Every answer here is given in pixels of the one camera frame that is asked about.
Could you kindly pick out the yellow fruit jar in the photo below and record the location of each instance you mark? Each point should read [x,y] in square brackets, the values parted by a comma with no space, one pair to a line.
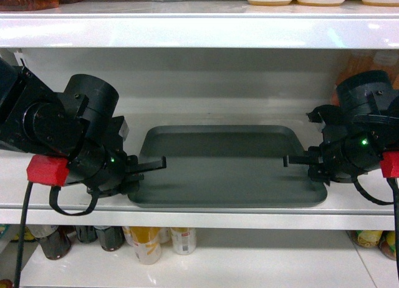
[366,238]
[387,244]

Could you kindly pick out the white labelled drink bottle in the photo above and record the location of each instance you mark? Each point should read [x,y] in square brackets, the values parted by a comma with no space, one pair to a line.
[184,240]

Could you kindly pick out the dark drink bottle left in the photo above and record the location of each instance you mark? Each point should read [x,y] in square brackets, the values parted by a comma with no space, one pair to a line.
[52,239]

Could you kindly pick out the white metal shelf unit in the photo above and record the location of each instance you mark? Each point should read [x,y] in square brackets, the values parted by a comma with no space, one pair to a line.
[210,62]

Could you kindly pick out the dark drink bottle middle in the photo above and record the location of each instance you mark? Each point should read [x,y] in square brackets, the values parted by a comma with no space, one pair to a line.
[86,234]

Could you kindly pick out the yellow white drink can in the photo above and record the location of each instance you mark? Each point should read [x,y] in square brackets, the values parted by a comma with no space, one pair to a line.
[146,243]

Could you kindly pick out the red right cable connector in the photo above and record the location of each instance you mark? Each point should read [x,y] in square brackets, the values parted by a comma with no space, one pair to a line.
[390,164]

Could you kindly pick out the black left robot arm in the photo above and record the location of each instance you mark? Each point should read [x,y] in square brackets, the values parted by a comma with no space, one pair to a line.
[77,125]

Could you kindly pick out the red left cable connector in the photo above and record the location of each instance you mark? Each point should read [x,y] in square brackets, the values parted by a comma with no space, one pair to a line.
[47,170]

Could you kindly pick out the dark drink bottle right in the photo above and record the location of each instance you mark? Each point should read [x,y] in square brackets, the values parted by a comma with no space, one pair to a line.
[111,237]

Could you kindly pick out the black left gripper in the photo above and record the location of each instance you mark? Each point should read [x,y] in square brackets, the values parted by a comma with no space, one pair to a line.
[102,164]

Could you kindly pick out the grey rectangular serving tray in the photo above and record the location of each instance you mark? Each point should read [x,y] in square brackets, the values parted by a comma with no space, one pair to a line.
[225,166]

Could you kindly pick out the yellow fruit jar right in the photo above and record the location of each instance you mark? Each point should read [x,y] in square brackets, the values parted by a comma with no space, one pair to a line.
[387,244]

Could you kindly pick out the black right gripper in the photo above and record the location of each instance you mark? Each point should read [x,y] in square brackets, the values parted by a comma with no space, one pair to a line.
[347,151]

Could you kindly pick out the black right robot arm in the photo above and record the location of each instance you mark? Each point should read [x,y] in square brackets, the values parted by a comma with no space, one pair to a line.
[368,100]

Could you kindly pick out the yellow fruit jar left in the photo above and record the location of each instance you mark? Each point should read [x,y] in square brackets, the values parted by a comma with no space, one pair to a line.
[366,238]

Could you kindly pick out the dark drink bottle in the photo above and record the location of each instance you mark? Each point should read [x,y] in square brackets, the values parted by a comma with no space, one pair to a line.
[86,234]
[52,239]
[111,237]

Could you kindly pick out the red cable connector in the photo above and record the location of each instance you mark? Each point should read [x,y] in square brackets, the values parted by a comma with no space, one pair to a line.
[47,170]
[390,164]

